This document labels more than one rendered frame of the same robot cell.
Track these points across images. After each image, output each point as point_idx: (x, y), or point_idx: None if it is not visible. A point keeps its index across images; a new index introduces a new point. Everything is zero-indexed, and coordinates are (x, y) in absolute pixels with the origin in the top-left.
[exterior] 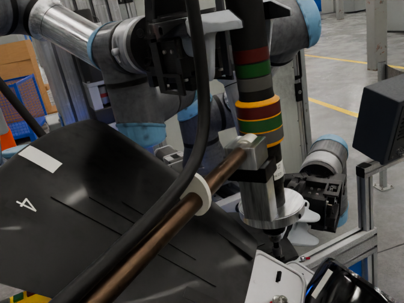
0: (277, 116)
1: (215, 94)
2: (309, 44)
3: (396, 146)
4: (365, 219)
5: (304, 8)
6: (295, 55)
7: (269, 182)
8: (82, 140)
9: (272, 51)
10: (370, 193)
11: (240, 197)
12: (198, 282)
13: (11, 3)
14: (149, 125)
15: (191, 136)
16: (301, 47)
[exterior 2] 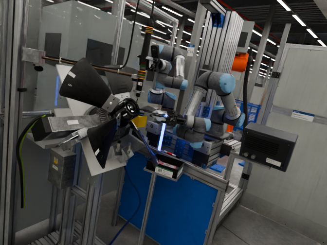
0: (140, 73)
1: (300, 141)
2: (222, 90)
3: (245, 149)
4: (224, 173)
5: (221, 77)
6: (224, 94)
7: (134, 82)
8: (129, 69)
9: (209, 86)
10: (230, 163)
11: (203, 141)
12: (118, 87)
13: (172, 54)
14: (157, 82)
15: (210, 117)
16: (220, 90)
